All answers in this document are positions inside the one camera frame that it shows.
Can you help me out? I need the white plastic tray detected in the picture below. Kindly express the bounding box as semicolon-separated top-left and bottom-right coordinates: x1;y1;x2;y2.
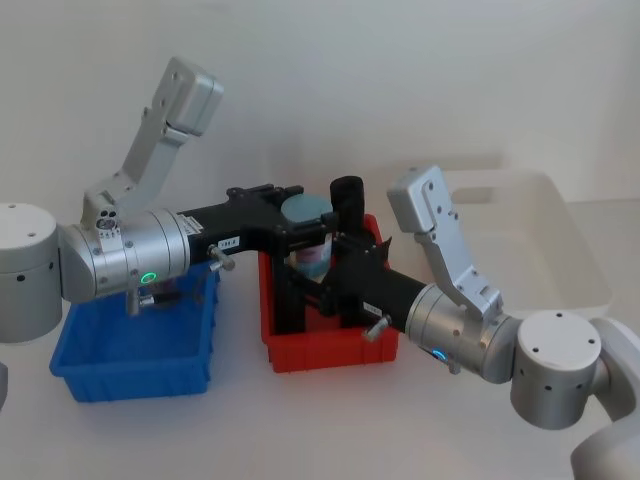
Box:
439;168;615;322

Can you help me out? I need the black cylinder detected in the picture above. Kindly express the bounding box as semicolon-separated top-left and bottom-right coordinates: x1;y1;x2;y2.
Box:
328;174;367;237

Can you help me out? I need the blue plastic bin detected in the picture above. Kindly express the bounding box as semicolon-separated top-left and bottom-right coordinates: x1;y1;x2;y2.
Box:
48;260;223;404

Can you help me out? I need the bottle with teal cap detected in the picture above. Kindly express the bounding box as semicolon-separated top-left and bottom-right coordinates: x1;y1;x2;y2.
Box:
279;193;335;282

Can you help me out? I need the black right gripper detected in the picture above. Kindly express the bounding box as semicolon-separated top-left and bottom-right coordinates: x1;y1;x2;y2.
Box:
276;229;431;337

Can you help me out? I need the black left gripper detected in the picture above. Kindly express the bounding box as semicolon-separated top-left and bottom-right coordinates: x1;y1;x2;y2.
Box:
177;183;342;275

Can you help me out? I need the red plastic bin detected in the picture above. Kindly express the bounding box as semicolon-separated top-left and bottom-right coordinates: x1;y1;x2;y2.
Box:
256;213;402;375

